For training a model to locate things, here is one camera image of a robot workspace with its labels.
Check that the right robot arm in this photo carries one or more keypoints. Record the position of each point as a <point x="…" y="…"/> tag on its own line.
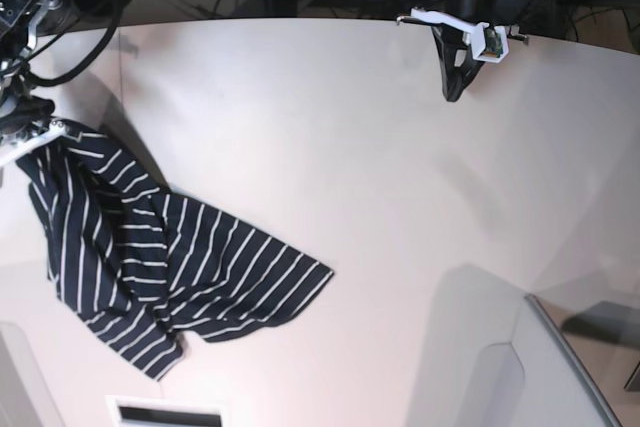
<point x="19" y="44"/>

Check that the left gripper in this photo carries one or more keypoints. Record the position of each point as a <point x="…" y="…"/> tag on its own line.
<point x="455" y="79"/>

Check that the white panel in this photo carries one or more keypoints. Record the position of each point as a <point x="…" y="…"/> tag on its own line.
<point x="493" y="357"/>
<point x="26" y="399"/>

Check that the white panel right front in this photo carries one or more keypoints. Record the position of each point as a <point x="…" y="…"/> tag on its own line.
<point x="493" y="357"/>

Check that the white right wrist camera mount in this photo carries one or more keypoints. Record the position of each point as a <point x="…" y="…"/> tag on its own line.
<point x="20" y="148"/>

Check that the white panel left front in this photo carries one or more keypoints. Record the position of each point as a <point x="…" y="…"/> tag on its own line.
<point x="26" y="399"/>

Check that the navy white striped t-shirt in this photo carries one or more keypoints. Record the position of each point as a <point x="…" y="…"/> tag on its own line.
<point x="140" y="264"/>

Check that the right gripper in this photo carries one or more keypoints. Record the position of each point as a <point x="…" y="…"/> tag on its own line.
<point x="23" y="116"/>

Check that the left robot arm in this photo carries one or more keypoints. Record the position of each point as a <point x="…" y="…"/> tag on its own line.
<point x="454" y="38"/>

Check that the white slotted tray front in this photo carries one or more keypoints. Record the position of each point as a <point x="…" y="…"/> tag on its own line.
<point x="137" y="411"/>

